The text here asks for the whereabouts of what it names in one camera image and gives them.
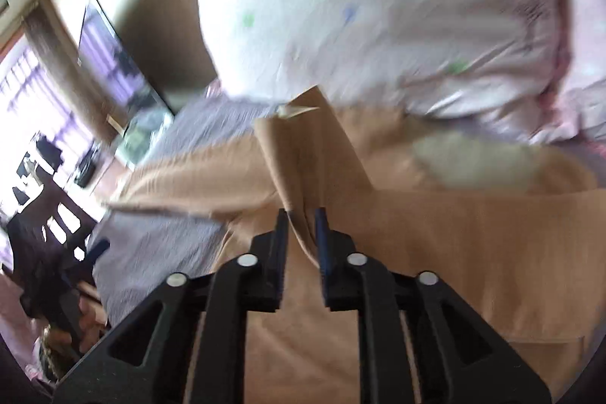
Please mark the wall-mounted black television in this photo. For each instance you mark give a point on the wall-mounted black television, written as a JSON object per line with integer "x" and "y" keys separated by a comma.
{"x": 102, "y": 53}

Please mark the pink floral pillow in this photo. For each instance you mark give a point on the pink floral pillow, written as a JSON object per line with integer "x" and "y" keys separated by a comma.
{"x": 575, "y": 104}

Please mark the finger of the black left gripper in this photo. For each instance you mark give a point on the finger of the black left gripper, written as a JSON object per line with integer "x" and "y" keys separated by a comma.
{"x": 90, "y": 253}

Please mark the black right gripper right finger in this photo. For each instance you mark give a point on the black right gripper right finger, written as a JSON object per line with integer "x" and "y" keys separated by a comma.
{"x": 419, "y": 341}

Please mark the dark wooden chair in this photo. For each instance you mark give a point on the dark wooden chair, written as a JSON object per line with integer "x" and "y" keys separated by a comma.
{"x": 46, "y": 239}

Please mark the person's left hand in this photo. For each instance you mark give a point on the person's left hand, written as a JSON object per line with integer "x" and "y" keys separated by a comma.
{"x": 78, "y": 321}

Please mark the white floral pillow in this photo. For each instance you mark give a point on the white floral pillow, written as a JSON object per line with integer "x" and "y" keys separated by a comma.
{"x": 443, "y": 58}

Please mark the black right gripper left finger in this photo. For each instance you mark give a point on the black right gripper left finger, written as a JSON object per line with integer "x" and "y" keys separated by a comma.
{"x": 185, "y": 342}

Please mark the tan brown garment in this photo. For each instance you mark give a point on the tan brown garment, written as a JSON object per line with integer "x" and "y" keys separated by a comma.
{"x": 531, "y": 264}

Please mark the lavender bed sheet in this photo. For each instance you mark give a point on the lavender bed sheet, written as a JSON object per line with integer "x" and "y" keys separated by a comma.
{"x": 174, "y": 210}

